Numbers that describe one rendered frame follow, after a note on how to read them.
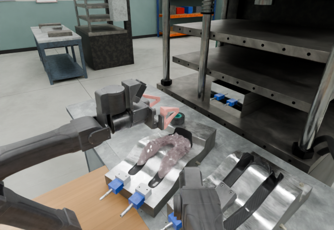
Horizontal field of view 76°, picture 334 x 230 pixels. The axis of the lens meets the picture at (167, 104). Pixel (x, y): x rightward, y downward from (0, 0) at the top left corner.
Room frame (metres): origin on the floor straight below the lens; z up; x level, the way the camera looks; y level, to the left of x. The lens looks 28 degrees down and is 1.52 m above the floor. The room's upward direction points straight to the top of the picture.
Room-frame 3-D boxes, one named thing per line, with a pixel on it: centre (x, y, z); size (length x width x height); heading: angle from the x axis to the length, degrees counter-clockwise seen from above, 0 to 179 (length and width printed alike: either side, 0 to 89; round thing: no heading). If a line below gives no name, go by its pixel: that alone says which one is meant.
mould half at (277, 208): (0.53, -0.28, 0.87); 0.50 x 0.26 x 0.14; 127
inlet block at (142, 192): (0.51, 0.11, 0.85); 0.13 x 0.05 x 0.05; 144
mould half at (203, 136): (0.76, 0.00, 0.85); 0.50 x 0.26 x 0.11; 144
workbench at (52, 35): (4.61, 2.36, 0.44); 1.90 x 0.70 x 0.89; 33
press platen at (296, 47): (1.56, -0.67, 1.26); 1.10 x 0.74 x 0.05; 37
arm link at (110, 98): (0.48, 0.16, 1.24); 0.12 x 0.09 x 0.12; 128
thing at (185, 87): (1.53, -0.63, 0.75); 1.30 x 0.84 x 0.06; 37
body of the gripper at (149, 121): (0.54, 0.09, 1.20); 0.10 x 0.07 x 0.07; 38
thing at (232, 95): (1.44, -0.59, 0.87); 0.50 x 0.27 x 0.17; 127
